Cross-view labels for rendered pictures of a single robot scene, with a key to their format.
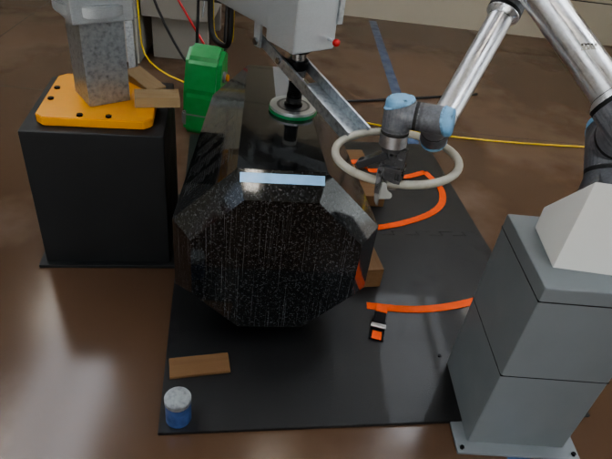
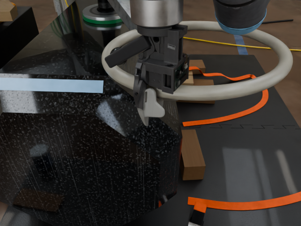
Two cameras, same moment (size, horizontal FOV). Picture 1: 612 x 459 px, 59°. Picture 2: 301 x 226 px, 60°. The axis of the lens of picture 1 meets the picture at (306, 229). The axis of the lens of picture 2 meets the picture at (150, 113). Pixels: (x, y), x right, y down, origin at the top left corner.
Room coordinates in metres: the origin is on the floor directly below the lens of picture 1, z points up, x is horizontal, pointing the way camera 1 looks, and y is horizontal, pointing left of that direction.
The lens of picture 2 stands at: (1.16, -0.33, 1.26)
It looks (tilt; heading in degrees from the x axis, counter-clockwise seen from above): 39 degrees down; 13
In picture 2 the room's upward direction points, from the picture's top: straight up
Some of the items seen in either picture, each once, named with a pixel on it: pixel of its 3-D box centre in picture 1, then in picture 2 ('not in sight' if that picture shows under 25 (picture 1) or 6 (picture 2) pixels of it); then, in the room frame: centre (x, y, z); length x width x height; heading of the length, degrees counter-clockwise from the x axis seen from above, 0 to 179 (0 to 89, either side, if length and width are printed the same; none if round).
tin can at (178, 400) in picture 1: (178, 407); not in sight; (1.22, 0.39, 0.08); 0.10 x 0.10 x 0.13
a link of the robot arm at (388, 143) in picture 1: (393, 139); (157, 9); (1.61, -0.24, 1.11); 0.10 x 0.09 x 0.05; 162
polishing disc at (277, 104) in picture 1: (292, 106); (106, 10); (2.31, 0.13, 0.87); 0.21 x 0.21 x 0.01
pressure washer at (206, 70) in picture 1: (206, 68); not in sight; (3.69, 0.85, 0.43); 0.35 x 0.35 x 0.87; 86
